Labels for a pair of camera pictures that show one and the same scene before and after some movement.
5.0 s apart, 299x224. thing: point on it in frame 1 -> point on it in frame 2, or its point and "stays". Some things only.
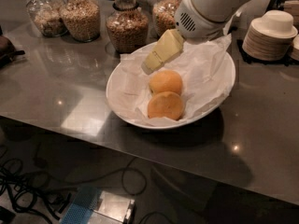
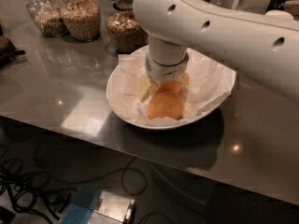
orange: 165,81 stays
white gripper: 195,22 -> 164,69
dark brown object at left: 7,50 stays
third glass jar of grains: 127,25 stays
